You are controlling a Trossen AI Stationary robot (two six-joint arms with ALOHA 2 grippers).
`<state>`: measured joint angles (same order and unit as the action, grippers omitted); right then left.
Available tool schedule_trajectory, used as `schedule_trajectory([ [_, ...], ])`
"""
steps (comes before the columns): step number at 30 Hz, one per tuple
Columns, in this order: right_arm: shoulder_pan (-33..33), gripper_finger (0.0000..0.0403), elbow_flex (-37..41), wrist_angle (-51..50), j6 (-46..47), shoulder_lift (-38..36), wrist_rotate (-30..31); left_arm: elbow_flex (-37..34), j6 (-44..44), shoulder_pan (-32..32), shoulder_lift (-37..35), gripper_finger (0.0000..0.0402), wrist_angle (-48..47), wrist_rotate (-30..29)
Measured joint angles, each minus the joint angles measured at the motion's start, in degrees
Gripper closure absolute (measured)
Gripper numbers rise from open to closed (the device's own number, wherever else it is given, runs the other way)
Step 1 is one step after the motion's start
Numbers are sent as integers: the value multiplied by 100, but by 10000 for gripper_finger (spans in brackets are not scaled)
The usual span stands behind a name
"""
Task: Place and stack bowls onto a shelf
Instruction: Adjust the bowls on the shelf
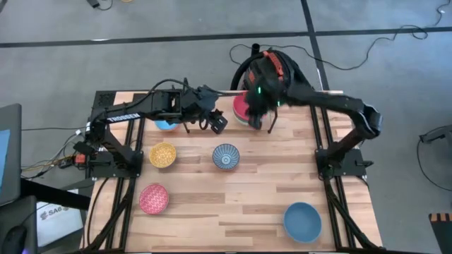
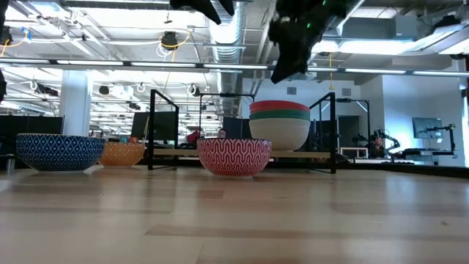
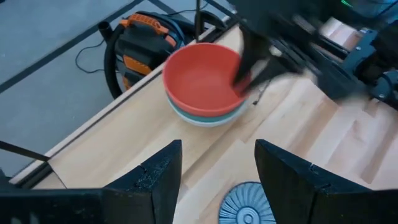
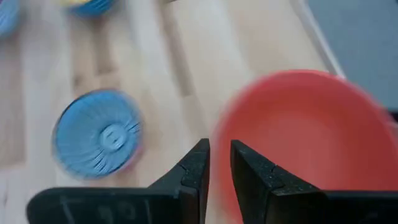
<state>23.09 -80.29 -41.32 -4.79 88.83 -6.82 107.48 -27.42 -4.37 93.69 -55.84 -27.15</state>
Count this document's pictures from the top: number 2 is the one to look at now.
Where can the black ceiling camera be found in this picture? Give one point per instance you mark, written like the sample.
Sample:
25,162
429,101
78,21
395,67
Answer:
169,40

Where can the yellow inside blue diamond bowl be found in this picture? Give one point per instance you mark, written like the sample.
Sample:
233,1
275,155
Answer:
60,152

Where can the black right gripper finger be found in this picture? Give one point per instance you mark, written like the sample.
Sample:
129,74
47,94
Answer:
289,64

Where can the wall-mounted monitor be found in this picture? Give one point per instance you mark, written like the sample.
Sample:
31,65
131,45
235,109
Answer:
427,127

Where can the metal cylinder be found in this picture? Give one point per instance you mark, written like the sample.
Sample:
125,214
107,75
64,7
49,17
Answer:
10,165

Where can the blue inside orange patterned bowl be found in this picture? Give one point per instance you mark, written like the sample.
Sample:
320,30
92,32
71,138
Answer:
122,154

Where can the red plastic bowl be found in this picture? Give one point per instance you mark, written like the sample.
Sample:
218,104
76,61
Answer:
280,105

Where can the black background robot arm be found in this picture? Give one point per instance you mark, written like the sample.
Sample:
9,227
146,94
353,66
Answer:
390,141

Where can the long ceiling light strip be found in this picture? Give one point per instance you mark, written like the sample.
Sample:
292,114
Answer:
165,65

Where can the silver ventilation duct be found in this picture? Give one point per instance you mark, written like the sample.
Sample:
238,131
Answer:
229,44

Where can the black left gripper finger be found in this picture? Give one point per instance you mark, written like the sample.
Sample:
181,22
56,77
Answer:
228,5
199,5

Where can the white pillar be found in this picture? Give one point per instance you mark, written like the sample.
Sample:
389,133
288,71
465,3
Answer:
75,102

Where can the green plastic bowl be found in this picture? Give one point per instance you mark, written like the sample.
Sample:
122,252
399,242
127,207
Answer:
280,115

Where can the black partition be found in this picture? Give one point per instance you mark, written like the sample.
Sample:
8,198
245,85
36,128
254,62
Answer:
29,124

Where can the grey ceiling air unit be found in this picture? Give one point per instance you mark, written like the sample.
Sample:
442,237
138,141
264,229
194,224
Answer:
381,27

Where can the black desk monitor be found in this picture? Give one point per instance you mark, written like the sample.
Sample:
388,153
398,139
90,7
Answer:
161,126

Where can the blue striped red wave bowl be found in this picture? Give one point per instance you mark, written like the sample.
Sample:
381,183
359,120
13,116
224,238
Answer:
234,157

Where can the small white table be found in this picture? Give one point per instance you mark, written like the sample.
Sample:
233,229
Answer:
353,149

